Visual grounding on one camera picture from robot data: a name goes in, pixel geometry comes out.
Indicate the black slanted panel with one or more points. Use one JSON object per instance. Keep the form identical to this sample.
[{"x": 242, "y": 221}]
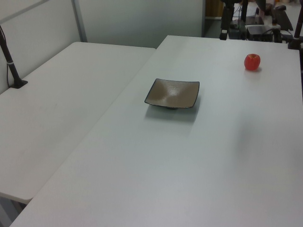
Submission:
[{"x": 282, "y": 20}]

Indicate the black camera stand pole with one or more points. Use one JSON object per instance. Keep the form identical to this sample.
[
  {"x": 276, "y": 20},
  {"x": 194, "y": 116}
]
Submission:
[{"x": 11, "y": 68}]

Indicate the red apple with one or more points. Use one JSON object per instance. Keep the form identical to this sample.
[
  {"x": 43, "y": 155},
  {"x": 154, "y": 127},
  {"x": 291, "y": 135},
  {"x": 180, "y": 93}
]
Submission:
[{"x": 252, "y": 62}]

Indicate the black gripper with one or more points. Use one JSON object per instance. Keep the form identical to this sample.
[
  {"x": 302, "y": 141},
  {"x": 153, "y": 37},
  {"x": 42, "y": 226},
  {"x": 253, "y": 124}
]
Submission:
[{"x": 227, "y": 17}]

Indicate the thin black upright pole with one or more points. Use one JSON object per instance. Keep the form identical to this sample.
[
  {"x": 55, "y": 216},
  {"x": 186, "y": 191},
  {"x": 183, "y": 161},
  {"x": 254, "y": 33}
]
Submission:
[{"x": 244, "y": 11}]

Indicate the black electronics box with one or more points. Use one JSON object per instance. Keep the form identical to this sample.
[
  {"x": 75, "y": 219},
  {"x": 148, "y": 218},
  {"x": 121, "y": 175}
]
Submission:
[{"x": 259, "y": 32}]

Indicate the square brown ceramic plate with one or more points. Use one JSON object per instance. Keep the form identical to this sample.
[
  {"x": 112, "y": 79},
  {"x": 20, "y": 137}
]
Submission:
[{"x": 170, "y": 94}]

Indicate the dark stand pole with clamp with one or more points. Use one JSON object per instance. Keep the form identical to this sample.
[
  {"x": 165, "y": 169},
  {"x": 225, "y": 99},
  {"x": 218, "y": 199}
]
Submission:
[{"x": 297, "y": 33}]

